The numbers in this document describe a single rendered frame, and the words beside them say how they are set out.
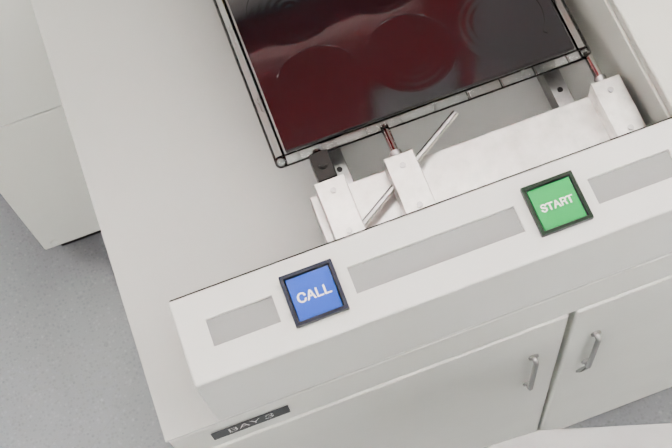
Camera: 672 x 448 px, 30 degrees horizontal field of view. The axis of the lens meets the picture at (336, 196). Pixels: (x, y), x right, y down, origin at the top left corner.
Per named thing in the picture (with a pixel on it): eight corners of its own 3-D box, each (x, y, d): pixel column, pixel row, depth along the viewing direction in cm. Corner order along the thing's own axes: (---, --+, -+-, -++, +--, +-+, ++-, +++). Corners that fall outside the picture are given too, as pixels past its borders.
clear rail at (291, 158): (273, 161, 139) (272, 156, 137) (587, 48, 141) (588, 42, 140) (277, 172, 138) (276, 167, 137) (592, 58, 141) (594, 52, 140)
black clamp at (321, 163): (309, 163, 139) (307, 153, 137) (328, 156, 139) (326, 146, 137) (320, 190, 138) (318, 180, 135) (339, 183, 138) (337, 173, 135)
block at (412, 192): (384, 169, 138) (383, 158, 136) (413, 159, 138) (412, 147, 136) (410, 232, 135) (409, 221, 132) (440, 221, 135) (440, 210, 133)
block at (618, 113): (587, 96, 140) (590, 83, 137) (615, 85, 140) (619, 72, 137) (618, 156, 137) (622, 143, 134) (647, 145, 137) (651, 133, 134)
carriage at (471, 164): (311, 207, 140) (309, 197, 138) (612, 98, 143) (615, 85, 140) (336, 270, 137) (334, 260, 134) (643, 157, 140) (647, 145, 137)
